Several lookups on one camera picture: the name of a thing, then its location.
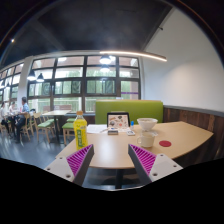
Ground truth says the wooden dining table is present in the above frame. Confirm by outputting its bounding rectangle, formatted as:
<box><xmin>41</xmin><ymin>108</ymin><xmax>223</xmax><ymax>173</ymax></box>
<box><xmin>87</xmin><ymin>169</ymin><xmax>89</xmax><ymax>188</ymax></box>
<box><xmin>41</xmin><ymin>109</ymin><xmax>73</xmax><ymax>143</ymax></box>

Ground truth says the white paper sheet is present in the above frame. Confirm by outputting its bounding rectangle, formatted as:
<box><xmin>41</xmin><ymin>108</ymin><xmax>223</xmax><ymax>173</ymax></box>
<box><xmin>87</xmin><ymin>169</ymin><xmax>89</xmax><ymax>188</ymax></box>
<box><xmin>87</xmin><ymin>124</ymin><xmax>109</xmax><ymax>134</ymax></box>

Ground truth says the yellow drink bottle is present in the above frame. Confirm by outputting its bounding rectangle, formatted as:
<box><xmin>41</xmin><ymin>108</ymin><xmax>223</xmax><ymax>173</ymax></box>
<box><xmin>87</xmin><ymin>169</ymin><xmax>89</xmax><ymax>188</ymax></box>
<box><xmin>73</xmin><ymin>110</ymin><xmax>89</xmax><ymax>152</ymax></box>

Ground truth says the green upholstered bench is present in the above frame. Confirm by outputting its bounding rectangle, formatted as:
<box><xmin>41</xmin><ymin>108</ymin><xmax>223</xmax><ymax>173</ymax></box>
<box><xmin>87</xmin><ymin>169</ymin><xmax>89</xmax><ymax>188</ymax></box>
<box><xmin>94</xmin><ymin>99</ymin><xmax>164</xmax><ymax>125</ymax></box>

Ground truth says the group of green-seated wooden chairs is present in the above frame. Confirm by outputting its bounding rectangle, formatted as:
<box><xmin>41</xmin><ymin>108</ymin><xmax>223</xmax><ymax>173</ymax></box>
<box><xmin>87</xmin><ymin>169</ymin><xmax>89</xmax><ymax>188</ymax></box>
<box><xmin>0</xmin><ymin>112</ymin><xmax>77</xmax><ymax>145</ymax></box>

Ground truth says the curved linear ceiling light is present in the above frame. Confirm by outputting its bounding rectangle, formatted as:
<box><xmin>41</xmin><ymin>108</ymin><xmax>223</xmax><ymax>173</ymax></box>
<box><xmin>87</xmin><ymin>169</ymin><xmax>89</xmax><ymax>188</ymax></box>
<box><xmin>99</xmin><ymin>49</ymin><xmax>168</xmax><ymax>63</ymax></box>

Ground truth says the person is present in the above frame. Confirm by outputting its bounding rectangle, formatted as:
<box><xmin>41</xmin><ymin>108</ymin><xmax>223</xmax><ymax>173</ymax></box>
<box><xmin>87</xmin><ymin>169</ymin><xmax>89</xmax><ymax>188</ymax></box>
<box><xmin>14</xmin><ymin>96</ymin><xmax>31</xmax><ymax>143</ymax></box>
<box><xmin>0</xmin><ymin>101</ymin><xmax>9</xmax><ymax>134</ymax></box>
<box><xmin>8</xmin><ymin>101</ymin><xmax>19</xmax><ymax>115</ymax></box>

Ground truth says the white mug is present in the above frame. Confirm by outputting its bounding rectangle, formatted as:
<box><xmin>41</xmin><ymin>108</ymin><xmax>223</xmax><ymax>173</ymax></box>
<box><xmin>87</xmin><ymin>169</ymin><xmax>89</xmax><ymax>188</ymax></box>
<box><xmin>136</xmin><ymin>130</ymin><xmax>158</xmax><ymax>149</ymax></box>

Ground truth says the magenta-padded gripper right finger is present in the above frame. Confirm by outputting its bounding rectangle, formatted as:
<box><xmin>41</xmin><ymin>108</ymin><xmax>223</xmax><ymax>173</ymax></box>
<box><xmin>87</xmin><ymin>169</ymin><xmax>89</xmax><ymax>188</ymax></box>
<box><xmin>127</xmin><ymin>143</ymin><xmax>184</xmax><ymax>186</ymax></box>

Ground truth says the flat round red coaster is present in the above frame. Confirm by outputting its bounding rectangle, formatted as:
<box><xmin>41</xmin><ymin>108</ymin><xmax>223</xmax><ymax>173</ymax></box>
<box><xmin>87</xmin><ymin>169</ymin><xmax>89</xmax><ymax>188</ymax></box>
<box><xmin>158</xmin><ymin>139</ymin><xmax>173</xmax><ymax>148</ymax></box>

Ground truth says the group of pendant lamps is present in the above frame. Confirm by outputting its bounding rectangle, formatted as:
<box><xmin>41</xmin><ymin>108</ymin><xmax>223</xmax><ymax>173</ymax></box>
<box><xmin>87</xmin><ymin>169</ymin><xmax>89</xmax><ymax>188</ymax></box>
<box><xmin>26</xmin><ymin>54</ymin><xmax>113</xmax><ymax>83</ymax></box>

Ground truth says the sticker-covered black tablet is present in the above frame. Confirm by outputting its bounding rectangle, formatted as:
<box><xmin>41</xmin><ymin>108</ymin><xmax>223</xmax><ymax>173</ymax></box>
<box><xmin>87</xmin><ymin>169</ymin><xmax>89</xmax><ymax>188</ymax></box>
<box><xmin>106</xmin><ymin>111</ymin><xmax>131</xmax><ymax>131</ymax></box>

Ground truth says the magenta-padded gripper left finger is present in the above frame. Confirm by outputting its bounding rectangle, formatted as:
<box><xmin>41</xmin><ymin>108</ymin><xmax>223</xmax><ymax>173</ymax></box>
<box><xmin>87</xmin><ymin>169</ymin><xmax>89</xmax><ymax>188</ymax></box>
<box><xmin>43</xmin><ymin>143</ymin><xmax>95</xmax><ymax>187</ymax></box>

